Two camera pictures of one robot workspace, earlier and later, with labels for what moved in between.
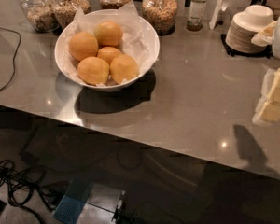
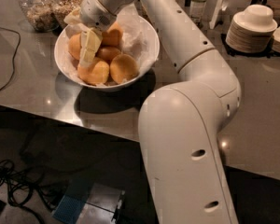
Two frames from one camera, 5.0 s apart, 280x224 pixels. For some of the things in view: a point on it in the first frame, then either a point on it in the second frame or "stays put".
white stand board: (217, 7) stays put
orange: (108, 34) stays put
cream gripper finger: (265, 36) -> (74, 18)
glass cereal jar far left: (36, 7) stays put
